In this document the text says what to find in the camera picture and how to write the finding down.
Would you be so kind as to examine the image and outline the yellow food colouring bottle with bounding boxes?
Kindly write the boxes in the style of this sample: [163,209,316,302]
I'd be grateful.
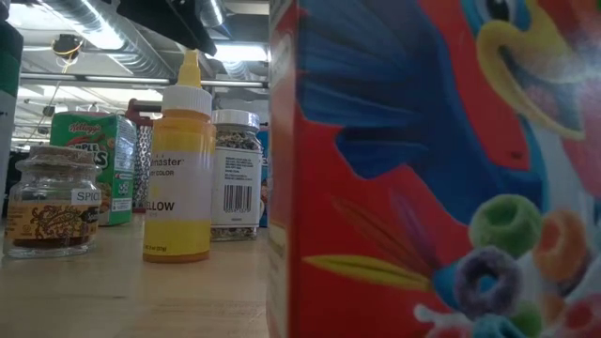
[142,49,218,264]

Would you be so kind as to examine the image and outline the red handled box grater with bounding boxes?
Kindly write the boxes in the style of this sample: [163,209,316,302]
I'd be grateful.
[125,98,163,215]

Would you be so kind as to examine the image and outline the white lid bagel seasoning jar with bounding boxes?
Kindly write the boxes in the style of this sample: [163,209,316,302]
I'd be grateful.
[209,108,263,243]

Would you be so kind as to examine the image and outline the red Froot Loops box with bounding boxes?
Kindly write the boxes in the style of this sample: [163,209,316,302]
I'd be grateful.
[266,0,601,338]

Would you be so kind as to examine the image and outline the cork lid glass spice jar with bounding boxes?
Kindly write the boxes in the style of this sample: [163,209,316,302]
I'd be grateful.
[2,144,103,259]

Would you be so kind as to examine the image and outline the grey ceiling pipe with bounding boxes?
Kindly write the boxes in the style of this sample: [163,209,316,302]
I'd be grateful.
[18,72,270,90]

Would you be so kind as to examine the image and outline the green Apple Jacks box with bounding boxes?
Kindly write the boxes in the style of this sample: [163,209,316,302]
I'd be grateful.
[50,111,138,227]

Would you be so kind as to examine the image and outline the blue Rice Krispies box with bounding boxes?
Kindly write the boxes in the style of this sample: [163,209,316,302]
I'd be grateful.
[256,129,271,229]

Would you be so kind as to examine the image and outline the fluorescent ceiling light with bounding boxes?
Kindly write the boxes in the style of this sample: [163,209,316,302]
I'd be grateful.
[208,43,271,64]

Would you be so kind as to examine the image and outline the silver ceiling duct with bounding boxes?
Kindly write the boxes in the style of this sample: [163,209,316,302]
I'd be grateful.
[27,0,226,81]

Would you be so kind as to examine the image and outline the black ceiling device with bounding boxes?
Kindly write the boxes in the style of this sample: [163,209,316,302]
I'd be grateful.
[51,33,85,60]

